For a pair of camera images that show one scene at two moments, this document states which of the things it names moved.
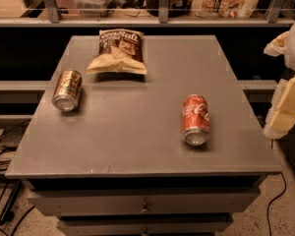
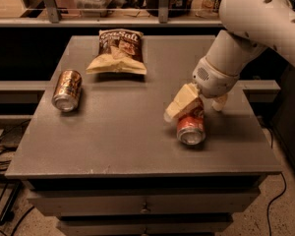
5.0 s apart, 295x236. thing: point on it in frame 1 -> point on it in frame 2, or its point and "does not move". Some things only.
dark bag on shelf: [181, 0] does not move
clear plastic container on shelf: [93, 1] does not move
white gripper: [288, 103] -> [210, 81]
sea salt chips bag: [120, 51] does not move
